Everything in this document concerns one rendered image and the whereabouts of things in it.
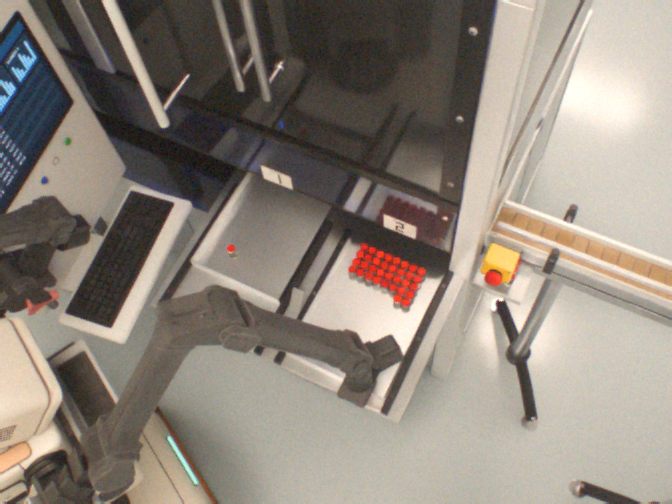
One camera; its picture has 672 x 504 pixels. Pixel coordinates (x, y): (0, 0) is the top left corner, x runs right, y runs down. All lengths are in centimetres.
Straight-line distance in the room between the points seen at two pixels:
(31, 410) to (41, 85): 77
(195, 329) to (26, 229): 46
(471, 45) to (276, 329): 57
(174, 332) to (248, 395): 157
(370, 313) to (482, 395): 96
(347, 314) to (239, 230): 38
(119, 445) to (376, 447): 140
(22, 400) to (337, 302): 79
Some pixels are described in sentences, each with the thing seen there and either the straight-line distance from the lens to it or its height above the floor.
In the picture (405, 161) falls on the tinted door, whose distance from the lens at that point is 153.
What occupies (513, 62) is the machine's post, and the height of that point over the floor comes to 169.
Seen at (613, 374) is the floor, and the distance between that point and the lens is 281.
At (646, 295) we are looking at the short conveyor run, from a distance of 188.
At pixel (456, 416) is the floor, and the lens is 266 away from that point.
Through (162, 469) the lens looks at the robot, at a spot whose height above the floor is 28.
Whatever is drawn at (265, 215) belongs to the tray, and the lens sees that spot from 196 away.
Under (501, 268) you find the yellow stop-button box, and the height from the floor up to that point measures 103.
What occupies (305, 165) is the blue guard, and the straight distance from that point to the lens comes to 173.
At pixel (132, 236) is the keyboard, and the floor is 83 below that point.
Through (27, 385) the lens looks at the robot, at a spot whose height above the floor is 134.
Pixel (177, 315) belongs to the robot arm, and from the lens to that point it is 117.
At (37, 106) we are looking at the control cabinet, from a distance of 183.
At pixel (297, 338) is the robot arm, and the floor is 134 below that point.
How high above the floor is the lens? 257
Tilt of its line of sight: 63 degrees down
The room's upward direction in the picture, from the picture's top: 8 degrees counter-clockwise
